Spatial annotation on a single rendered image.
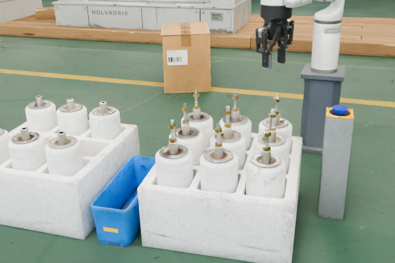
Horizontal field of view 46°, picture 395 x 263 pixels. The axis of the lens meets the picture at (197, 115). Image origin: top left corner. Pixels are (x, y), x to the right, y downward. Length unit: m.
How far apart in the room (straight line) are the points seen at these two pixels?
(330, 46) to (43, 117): 0.98
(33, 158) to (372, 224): 0.96
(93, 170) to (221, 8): 2.14
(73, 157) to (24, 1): 3.24
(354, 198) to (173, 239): 0.59
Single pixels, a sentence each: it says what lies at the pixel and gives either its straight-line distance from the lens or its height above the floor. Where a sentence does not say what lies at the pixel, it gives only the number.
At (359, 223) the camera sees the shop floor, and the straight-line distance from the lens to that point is 1.41.
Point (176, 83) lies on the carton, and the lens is 2.35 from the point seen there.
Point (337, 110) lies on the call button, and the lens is 1.28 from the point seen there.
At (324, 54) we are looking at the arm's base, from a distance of 1.66.
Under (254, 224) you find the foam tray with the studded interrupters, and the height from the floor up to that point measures 0.12.
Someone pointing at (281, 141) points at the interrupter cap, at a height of 0.25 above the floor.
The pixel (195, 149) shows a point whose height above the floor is 0.22.
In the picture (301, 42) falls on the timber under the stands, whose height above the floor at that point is 0.06.
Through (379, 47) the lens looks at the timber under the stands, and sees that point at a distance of 3.11.
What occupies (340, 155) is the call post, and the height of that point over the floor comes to 0.20.
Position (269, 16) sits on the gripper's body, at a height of 0.59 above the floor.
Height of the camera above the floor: 0.79
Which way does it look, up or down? 22 degrees down
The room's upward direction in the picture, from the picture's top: 2 degrees counter-clockwise
